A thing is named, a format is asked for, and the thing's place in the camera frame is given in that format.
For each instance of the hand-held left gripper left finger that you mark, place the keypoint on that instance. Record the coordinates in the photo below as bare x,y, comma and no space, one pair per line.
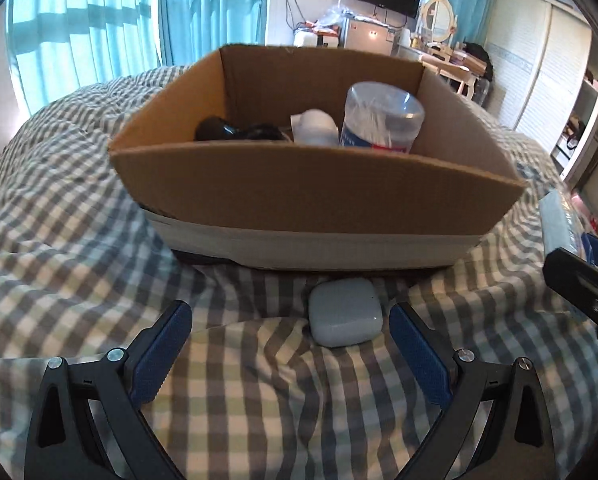
161,355

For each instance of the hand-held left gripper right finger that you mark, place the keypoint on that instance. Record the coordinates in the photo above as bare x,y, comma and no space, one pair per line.
419,355

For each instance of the blue tissue pack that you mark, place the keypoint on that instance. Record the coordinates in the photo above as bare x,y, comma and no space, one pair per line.
561,222

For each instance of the pale blue earbud case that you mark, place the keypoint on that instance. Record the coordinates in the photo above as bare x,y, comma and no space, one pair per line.
344,312

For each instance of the brown cardboard box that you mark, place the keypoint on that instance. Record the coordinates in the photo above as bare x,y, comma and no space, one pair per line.
304,195

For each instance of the black glossy object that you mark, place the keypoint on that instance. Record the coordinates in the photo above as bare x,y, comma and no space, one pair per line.
214,129

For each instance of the clear cotton swab jar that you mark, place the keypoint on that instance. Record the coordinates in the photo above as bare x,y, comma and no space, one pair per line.
381,117

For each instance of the grey checkered blanket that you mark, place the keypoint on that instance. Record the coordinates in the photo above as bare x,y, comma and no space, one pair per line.
79,260

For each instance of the white slatted wardrobe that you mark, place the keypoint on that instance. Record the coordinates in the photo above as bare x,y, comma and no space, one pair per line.
544,75

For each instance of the dark suitcase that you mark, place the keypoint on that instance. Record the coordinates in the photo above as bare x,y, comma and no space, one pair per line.
481,92

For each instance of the white dressing table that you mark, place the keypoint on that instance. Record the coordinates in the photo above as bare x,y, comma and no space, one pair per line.
459,72

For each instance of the black bag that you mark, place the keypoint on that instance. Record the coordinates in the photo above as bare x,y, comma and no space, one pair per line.
479,57

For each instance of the oval white vanity mirror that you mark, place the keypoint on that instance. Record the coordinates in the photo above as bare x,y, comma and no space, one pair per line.
437,17

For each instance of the silver mini fridge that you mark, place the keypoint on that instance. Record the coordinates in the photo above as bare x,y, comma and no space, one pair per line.
369,35

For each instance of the wide teal window curtain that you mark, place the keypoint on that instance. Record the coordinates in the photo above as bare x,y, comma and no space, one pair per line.
89,25

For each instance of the crumpled plastic bag on fridge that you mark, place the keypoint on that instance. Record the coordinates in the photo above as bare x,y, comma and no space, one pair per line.
336,15

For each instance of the narrow teal window curtain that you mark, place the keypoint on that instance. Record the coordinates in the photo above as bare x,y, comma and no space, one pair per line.
214,5

